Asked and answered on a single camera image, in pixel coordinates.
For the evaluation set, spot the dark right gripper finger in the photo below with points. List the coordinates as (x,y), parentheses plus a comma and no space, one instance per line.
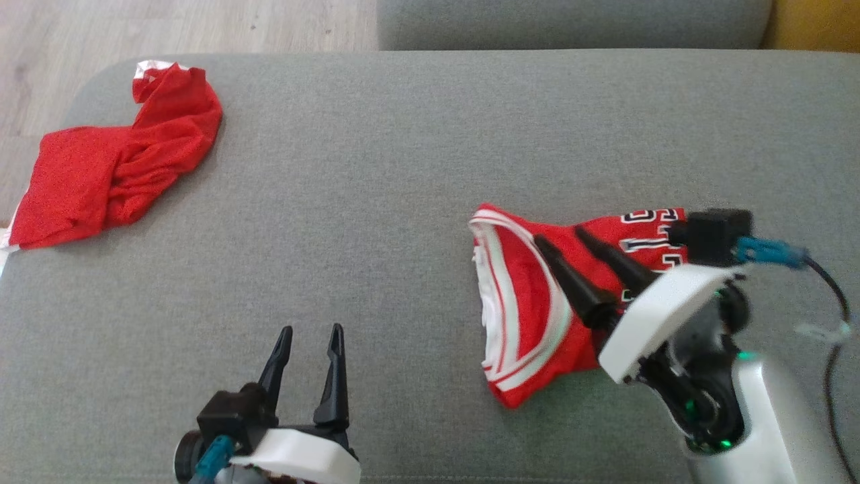
(581,289)
(618,262)

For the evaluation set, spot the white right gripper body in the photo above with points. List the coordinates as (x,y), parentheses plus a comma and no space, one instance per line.
(662,316)

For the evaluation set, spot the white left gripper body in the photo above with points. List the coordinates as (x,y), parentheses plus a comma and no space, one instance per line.
(302,454)

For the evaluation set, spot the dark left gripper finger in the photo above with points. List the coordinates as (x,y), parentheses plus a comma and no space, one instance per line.
(277,370)
(334,383)

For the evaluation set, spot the red basketball jersey number 23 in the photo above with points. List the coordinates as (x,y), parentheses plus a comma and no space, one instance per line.
(524,302)

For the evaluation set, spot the red mesh shorts white stripe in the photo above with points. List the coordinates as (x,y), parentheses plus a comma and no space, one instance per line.
(80,175)

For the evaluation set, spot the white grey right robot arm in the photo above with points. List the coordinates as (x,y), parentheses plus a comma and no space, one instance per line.
(772,417)

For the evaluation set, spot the grey sofa seat cushion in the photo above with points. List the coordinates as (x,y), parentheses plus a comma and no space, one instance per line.
(349,222)

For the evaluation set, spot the grey sofa back cushion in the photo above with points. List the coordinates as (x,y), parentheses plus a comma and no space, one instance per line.
(571,23)

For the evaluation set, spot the white floor mat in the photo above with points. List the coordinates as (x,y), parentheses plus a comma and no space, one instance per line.
(4,242)

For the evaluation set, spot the yellow sofa cushion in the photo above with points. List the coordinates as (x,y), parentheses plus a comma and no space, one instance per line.
(816,23)

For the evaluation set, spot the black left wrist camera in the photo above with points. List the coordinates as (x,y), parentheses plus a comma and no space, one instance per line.
(235,413)

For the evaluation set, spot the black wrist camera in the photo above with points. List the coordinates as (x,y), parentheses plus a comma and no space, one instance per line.
(712,235)
(235,413)

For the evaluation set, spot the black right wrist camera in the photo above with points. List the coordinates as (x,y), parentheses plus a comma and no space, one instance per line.
(712,235)

